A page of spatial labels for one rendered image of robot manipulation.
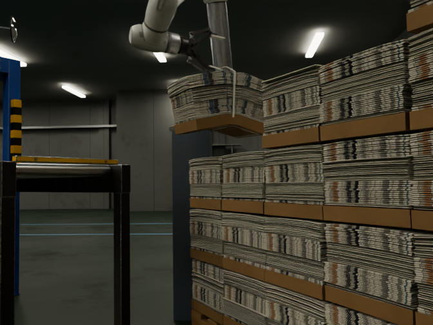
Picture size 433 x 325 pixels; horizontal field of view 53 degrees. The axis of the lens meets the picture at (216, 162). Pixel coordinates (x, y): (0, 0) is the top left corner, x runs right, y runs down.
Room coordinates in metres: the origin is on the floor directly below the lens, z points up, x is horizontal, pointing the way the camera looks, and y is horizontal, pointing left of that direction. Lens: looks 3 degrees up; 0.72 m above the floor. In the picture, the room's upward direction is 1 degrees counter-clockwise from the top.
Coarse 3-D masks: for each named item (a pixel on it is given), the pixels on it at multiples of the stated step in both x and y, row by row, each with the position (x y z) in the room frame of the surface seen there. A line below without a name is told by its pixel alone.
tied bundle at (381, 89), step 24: (384, 48) 1.05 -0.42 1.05; (408, 48) 1.02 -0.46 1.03; (336, 72) 1.20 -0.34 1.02; (360, 72) 1.13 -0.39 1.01; (384, 72) 1.06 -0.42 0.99; (408, 72) 1.02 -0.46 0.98; (336, 96) 1.21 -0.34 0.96; (360, 96) 1.12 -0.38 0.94; (384, 96) 1.06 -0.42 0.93; (408, 96) 1.03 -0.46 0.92; (336, 120) 1.20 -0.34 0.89
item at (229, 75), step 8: (232, 72) 1.79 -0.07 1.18; (240, 72) 1.80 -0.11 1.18; (232, 80) 1.79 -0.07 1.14; (240, 80) 1.80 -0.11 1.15; (232, 88) 1.79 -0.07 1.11; (240, 88) 1.80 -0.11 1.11; (232, 96) 1.79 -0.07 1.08; (232, 104) 1.80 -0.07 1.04; (232, 112) 1.80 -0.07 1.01; (216, 128) 1.93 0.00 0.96
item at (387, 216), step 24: (288, 216) 1.39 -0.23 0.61; (312, 216) 1.30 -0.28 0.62; (336, 216) 1.21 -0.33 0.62; (360, 216) 1.13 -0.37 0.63; (384, 216) 1.07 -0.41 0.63; (408, 216) 1.01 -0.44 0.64; (216, 264) 1.80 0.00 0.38; (240, 264) 1.64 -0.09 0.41; (288, 288) 1.40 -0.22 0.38; (312, 288) 1.30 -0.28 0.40; (336, 288) 1.21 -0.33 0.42; (216, 312) 1.80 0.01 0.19; (384, 312) 1.07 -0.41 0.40; (408, 312) 1.02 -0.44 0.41
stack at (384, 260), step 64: (192, 192) 1.99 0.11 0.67; (256, 192) 1.54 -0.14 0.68; (320, 192) 1.27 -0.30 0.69; (384, 192) 1.07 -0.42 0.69; (256, 256) 1.56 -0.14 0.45; (320, 256) 1.26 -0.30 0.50; (384, 256) 1.08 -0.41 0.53; (192, 320) 2.00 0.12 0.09; (256, 320) 1.55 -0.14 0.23; (320, 320) 1.28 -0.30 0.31; (384, 320) 1.09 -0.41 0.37
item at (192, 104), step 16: (192, 80) 1.71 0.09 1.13; (208, 80) 1.74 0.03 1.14; (224, 80) 1.77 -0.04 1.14; (176, 96) 1.89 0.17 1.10; (192, 96) 1.72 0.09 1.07; (208, 96) 1.75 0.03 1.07; (224, 96) 1.78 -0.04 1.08; (176, 112) 1.94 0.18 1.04; (192, 112) 1.76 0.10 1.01; (208, 112) 1.75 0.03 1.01; (224, 112) 1.78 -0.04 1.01; (208, 128) 1.77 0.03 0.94
